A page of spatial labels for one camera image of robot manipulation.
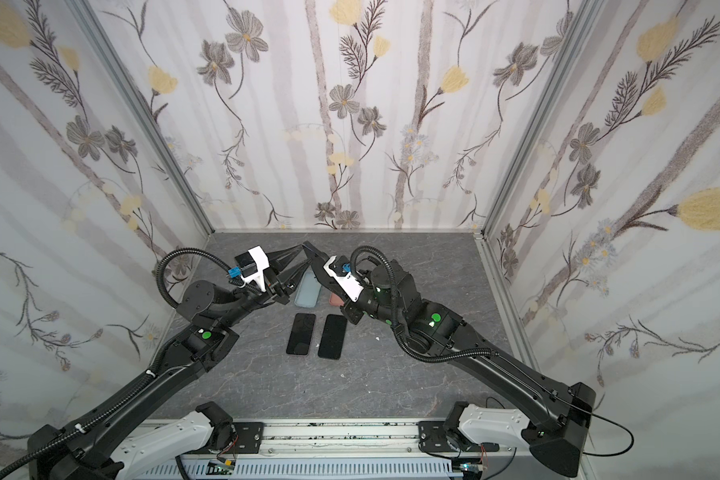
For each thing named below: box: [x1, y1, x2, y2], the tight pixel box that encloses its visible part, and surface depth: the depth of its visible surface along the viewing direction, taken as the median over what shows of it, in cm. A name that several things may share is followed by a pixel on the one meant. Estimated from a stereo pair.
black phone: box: [286, 312, 316, 355], surface depth 95 cm
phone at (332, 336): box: [318, 314, 347, 360], surface depth 94 cm
